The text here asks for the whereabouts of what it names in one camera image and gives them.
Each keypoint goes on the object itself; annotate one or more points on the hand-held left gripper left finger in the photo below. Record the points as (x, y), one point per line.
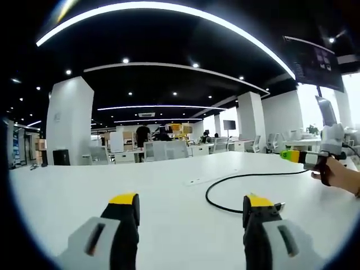
(111, 239)

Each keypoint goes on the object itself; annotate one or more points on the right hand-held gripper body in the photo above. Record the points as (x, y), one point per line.
(332, 140)

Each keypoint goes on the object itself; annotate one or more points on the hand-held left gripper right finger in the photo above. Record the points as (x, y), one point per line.
(261, 239)

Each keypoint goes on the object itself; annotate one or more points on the white desk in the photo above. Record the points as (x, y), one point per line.
(168, 191)

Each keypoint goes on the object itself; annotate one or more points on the white USB port strip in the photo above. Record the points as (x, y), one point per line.
(200, 180)

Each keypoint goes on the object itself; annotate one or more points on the person's right hand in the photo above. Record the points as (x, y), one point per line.
(327, 173)

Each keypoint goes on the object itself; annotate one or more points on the green potted plant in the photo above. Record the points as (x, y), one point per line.
(312, 129)

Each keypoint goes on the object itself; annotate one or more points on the black screen on stand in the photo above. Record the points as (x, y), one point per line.
(229, 125)

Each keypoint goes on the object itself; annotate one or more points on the hanging dark monitor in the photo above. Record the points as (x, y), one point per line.
(315, 64)

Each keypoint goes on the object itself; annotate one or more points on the black cabinet box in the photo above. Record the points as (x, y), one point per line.
(61, 157)

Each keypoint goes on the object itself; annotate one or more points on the long curved ceiling light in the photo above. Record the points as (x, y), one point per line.
(157, 5)

